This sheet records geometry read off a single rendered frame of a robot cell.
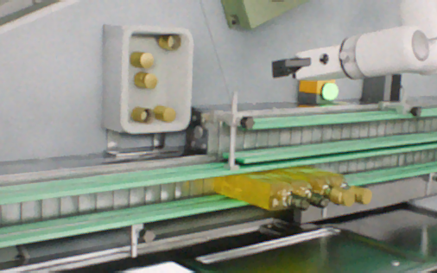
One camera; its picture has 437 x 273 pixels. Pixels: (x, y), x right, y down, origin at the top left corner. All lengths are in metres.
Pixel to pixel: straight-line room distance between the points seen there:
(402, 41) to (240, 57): 0.70
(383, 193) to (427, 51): 0.94
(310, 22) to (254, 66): 0.23
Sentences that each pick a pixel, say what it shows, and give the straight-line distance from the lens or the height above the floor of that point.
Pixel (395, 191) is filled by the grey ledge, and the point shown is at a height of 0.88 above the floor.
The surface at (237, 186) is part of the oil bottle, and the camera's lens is 1.48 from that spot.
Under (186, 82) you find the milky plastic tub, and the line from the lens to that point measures 1.52.
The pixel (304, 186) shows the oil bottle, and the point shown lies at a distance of 1.45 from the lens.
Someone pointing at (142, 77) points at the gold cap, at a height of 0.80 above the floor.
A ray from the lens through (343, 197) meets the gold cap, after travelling 1.44.
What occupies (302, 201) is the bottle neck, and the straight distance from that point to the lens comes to 1.38.
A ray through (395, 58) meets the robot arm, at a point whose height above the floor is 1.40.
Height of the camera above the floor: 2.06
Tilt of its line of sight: 46 degrees down
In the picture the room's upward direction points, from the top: 104 degrees clockwise
